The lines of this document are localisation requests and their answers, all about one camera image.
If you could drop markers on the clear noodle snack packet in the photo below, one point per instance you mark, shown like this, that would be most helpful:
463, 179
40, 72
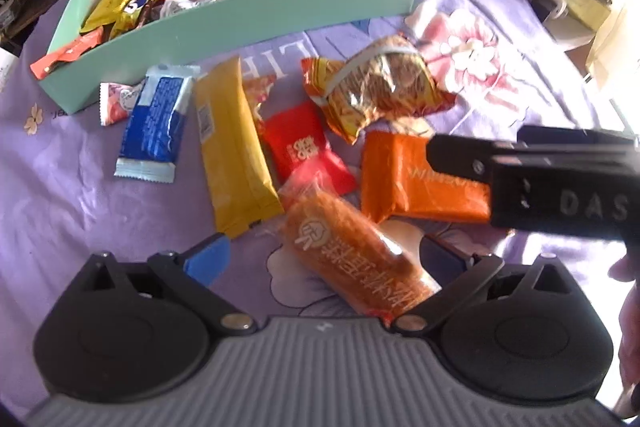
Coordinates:
385, 82

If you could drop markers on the mint green cardboard box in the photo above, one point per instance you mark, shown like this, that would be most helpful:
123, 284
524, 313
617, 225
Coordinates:
225, 27

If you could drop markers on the small red snack packet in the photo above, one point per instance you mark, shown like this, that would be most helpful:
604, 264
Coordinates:
305, 147

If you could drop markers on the small orange patterned snack packet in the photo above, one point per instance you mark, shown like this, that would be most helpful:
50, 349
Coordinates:
260, 94

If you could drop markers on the pink and white candy packet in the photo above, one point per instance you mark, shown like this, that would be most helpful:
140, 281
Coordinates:
117, 103

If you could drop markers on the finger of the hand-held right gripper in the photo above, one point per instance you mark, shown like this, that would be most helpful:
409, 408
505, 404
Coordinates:
460, 154

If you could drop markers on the long mustard yellow snack packet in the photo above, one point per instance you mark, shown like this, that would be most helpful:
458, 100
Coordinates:
235, 147

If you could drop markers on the blue and white snack packet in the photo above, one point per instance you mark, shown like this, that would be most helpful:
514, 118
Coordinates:
157, 122

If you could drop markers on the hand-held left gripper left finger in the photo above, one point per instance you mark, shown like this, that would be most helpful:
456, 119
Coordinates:
207, 257

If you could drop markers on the person's right hand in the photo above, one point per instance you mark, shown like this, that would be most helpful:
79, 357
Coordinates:
631, 337

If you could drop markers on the clear packet of orange-brown crisps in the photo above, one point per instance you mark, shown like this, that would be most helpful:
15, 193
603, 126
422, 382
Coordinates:
350, 252

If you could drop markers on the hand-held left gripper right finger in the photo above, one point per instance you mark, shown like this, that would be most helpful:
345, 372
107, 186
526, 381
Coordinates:
440, 257

